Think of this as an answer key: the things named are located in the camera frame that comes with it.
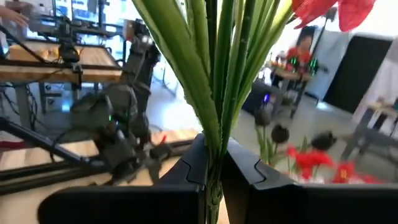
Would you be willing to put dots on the wooden table with black frame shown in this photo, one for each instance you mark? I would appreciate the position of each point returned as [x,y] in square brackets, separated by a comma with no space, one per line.
[93,59]

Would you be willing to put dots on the person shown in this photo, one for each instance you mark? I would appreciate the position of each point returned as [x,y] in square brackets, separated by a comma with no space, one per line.
[300,56]

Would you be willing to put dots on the small red tag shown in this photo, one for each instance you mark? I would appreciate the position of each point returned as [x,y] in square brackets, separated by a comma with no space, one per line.
[162,139]

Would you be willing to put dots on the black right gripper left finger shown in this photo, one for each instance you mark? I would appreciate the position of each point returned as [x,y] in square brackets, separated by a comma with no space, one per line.
[124,205]

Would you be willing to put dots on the black box with purple light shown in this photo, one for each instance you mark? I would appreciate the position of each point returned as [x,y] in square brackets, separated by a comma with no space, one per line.
[259,96]

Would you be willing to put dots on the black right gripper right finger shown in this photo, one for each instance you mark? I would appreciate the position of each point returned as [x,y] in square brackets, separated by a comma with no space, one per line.
[311,205]

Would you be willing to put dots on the person's hand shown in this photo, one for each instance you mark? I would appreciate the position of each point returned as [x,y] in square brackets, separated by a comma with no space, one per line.
[14,15]

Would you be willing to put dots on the grey background desk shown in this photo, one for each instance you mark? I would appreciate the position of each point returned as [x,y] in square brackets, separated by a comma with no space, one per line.
[373,137]

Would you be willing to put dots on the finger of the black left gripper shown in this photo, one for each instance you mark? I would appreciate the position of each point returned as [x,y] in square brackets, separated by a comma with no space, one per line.
[157,155]

